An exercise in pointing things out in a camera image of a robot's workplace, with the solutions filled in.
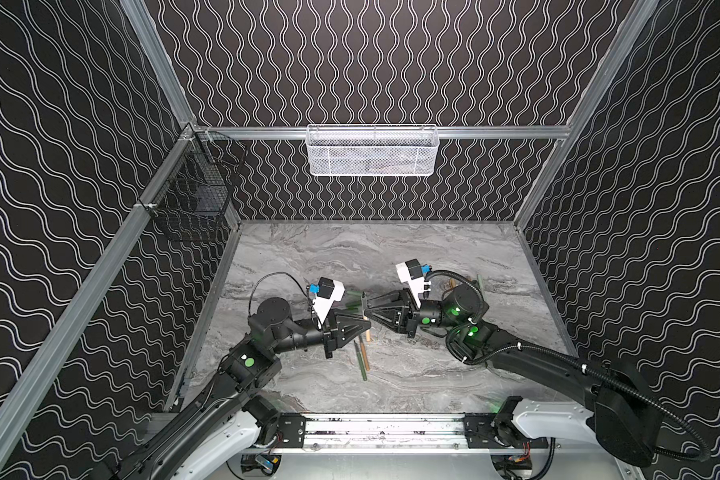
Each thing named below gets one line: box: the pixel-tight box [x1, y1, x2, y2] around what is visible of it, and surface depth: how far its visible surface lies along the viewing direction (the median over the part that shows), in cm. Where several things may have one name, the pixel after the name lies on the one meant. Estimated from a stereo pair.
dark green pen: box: [353, 340, 367, 381], surface depth 87 cm
